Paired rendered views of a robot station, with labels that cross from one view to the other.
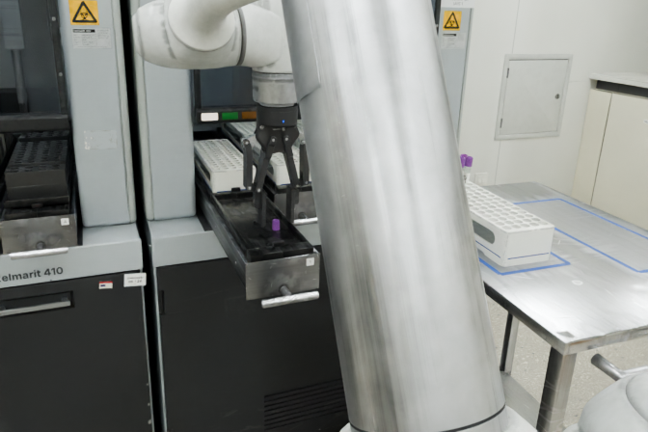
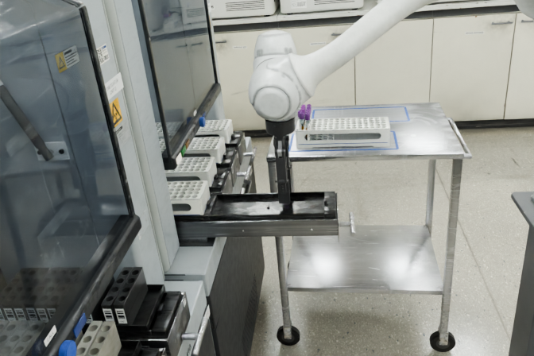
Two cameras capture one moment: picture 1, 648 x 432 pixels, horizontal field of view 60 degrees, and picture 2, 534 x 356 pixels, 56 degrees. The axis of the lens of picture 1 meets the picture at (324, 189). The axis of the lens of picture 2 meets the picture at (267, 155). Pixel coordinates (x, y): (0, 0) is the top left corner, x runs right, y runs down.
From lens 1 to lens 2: 1.24 m
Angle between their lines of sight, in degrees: 55
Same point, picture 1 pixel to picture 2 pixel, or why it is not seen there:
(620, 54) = not seen: hidden behind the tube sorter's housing
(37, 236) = (179, 330)
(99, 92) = (134, 181)
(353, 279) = not seen: outside the picture
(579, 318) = (445, 145)
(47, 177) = (138, 284)
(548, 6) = not seen: outside the picture
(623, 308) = (439, 133)
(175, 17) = (307, 79)
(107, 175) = (150, 252)
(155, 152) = (160, 210)
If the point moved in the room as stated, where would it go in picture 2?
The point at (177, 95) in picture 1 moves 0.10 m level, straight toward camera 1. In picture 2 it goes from (158, 154) to (197, 155)
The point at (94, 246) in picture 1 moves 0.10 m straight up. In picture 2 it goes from (194, 308) to (187, 272)
